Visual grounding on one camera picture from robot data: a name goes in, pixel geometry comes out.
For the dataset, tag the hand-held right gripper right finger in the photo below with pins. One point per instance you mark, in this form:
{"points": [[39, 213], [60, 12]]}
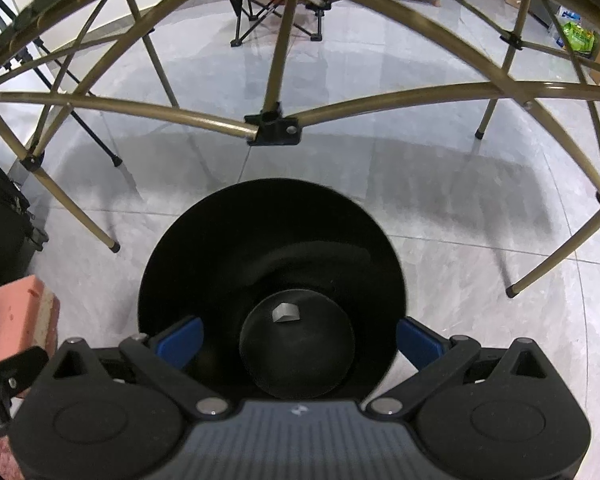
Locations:
{"points": [[420, 342]]}

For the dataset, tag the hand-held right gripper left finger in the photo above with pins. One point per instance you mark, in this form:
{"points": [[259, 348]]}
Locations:
{"points": [[180, 342]]}

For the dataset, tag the black round trash bin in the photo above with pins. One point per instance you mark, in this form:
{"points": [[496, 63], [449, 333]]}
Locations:
{"points": [[280, 230]]}

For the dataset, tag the pink speckled block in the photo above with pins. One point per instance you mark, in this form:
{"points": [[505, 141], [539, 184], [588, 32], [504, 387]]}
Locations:
{"points": [[10, 310]]}

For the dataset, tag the black tripod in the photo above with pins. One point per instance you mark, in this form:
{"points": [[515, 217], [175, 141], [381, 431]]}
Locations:
{"points": [[115, 161]]}

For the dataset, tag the black suitcase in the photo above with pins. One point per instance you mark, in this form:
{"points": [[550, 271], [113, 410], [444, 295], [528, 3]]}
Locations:
{"points": [[0, 220]]}

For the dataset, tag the tan slatted folding table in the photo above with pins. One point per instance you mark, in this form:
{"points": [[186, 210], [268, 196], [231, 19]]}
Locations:
{"points": [[272, 127]]}

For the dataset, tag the green plastic bag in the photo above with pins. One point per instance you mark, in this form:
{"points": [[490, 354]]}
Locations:
{"points": [[579, 39]]}

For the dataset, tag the black folding chair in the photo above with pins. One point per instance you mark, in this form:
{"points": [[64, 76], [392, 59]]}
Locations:
{"points": [[245, 5]]}

